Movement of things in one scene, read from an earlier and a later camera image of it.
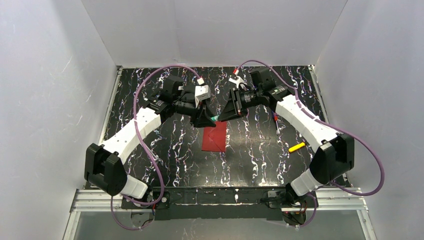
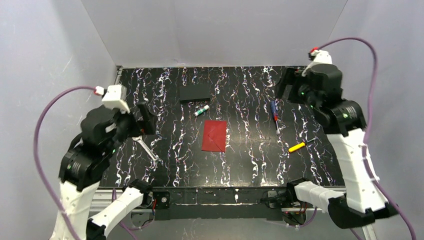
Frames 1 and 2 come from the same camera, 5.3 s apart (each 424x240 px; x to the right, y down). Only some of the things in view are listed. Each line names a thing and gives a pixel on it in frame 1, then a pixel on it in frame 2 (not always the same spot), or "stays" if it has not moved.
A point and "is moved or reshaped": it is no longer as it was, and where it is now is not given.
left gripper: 199,112 to 138,122
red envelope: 214,138 stays
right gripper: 236,106 to 294,87
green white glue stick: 215,118 is moved or reshaped
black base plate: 210,203 stays
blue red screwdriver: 276,118 stays
